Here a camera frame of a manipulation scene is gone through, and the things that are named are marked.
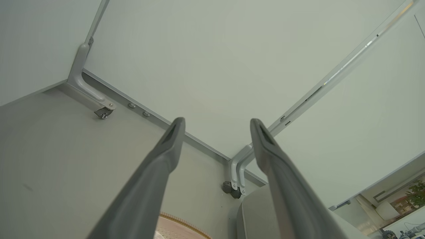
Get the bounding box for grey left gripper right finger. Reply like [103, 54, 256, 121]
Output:
[250, 118, 348, 239]

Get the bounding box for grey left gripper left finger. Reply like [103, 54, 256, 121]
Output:
[87, 117, 186, 239]

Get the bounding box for black double caster wheels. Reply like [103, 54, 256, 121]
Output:
[222, 181, 242, 199]

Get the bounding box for white laundry basket brown rim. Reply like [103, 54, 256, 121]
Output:
[154, 212, 212, 239]

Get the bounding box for small black caster wheel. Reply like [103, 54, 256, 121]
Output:
[94, 108, 114, 120]

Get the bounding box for green potted plant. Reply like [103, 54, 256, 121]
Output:
[406, 179, 425, 208]

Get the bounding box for grey metal double foot bracket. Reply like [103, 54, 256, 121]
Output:
[229, 144, 257, 196]

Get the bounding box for grey metal partition foot bracket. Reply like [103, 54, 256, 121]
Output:
[67, 42, 116, 112]

